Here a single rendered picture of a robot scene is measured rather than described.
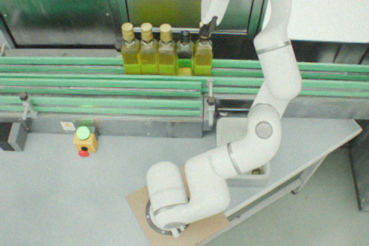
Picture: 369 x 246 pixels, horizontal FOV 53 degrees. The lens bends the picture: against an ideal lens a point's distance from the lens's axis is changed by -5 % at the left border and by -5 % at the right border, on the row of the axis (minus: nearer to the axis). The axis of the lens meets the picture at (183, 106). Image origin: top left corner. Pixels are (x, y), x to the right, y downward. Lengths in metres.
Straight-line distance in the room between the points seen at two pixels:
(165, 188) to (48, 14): 0.78
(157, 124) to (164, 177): 0.38
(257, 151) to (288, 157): 0.52
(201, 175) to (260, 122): 0.19
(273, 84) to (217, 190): 0.29
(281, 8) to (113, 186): 0.80
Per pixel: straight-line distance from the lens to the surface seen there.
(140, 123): 1.34
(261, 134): 0.91
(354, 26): 1.43
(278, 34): 0.92
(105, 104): 1.29
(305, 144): 1.48
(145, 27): 1.18
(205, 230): 1.28
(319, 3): 1.32
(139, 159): 1.40
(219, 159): 0.96
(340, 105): 1.49
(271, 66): 0.92
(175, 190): 0.99
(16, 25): 1.54
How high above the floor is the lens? 2.02
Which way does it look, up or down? 58 degrees down
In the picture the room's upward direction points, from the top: straight up
